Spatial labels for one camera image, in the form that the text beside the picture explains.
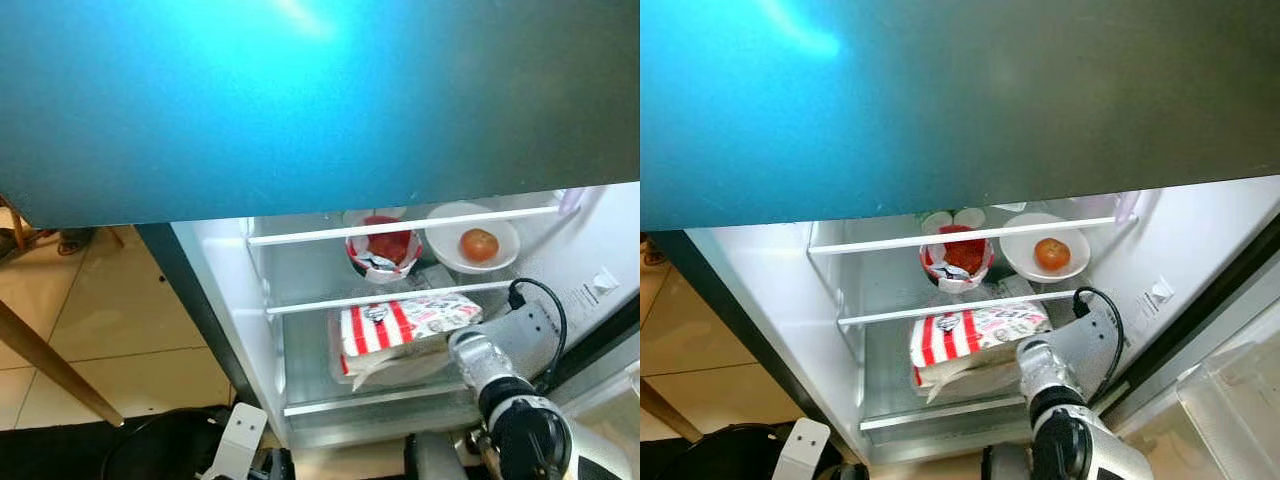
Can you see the white ceramic bowl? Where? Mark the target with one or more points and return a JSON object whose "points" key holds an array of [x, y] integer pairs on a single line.
{"points": [[1018, 255], [445, 245]]}

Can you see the red white KFC food box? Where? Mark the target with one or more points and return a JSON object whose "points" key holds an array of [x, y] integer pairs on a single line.
{"points": [[400, 325], [965, 335]]}

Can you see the clear fridge door bin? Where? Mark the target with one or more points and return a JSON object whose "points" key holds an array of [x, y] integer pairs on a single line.
{"points": [[615, 400], [1240, 400]]}

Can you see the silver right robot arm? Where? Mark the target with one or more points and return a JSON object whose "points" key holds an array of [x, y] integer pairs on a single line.
{"points": [[1040, 365], [480, 360]]}

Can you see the grey two-door fridge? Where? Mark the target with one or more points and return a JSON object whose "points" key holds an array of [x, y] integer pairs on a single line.
{"points": [[300, 100], [950, 100]]}

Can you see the light wooden dining table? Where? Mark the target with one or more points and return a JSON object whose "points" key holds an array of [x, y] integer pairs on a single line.
{"points": [[60, 370], [665, 408]]}

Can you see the glass fridge shelf white trim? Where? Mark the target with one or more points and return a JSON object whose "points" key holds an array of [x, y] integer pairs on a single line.
{"points": [[920, 416], [320, 303], [880, 242], [400, 226], [350, 402], [880, 316]]}

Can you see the red tomato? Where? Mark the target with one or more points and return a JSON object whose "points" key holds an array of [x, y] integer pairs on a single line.
{"points": [[480, 246], [1052, 255]]}

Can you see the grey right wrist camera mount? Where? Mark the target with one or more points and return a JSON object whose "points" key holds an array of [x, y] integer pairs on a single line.
{"points": [[1095, 340], [530, 335]]}

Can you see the red white KFC bucket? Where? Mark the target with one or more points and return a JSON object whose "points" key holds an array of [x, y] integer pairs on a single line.
{"points": [[958, 255], [385, 245]]}

